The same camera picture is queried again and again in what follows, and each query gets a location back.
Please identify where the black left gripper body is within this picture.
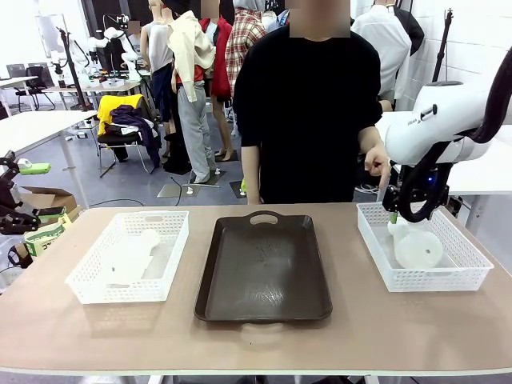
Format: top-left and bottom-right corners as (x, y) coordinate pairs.
(0, 182), (20, 219)

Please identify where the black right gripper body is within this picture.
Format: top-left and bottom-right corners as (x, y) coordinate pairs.
(401, 162), (452, 210)

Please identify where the translucent white conical flask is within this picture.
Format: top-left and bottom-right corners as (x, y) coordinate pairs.
(386, 218), (445, 270)

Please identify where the person's left forearm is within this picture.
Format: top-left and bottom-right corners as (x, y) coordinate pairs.
(357, 125), (386, 156)

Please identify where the person's right forearm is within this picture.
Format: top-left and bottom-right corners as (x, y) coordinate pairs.
(241, 144), (262, 198)

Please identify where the person's left hand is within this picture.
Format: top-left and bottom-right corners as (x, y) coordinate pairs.
(364, 144), (393, 190)

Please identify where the open cardboard box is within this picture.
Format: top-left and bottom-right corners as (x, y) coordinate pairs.
(18, 186), (82, 225)

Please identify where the green and white paper bag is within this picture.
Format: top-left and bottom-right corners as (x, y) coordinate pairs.
(22, 217), (72, 258)

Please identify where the large white side table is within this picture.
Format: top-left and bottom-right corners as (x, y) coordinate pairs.
(0, 109), (100, 210)

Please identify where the white perforated basket with flask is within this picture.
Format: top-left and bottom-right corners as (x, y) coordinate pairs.
(355, 202), (495, 294)

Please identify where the black office chair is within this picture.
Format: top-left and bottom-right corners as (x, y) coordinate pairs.
(14, 65), (56, 110)

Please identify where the yellow garment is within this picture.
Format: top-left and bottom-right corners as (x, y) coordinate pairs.
(96, 94), (144, 136)

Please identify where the white plastic capped bottle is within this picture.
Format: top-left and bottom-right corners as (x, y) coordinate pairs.
(106, 228), (162, 287)

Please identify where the dark purple garment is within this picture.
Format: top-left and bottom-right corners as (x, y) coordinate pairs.
(109, 104), (162, 170)

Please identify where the person torso in black sweater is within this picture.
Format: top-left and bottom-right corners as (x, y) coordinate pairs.
(232, 26), (384, 206)

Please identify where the white perforated basket with bottle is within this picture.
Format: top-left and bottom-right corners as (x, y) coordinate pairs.
(65, 210), (190, 306)

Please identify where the black slim tripod stand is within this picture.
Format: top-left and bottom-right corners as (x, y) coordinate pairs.
(430, 9), (456, 84)

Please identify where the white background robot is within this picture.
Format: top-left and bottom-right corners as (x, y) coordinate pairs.
(85, 13), (139, 78)

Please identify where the mannequin with white shirt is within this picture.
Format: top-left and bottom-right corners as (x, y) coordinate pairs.
(350, 0), (414, 106)

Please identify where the mannequin with white tank top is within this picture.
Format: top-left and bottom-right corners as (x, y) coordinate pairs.
(139, 0), (176, 137)

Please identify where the mannequin with cream jacket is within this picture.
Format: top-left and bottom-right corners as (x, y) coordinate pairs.
(166, 0), (220, 186)

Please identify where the mannequin with red vest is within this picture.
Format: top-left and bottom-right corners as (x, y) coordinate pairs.
(198, 6), (236, 162)

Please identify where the mannequin with plaid shirt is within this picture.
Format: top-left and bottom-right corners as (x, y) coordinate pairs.
(225, 6), (270, 103)

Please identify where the black metal frame chair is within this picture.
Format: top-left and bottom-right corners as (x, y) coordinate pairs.
(95, 95), (162, 178)

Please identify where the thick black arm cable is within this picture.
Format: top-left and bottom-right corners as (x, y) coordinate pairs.
(398, 50), (512, 223)

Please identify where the black stand with cables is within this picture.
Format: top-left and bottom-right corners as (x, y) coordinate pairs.
(54, 26), (92, 112)

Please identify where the grey mannequin base plate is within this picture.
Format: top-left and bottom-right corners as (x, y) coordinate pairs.
(157, 180), (202, 199)
(229, 179), (250, 199)

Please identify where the dark brown handled tray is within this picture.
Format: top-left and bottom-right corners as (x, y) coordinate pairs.
(193, 210), (334, 334)

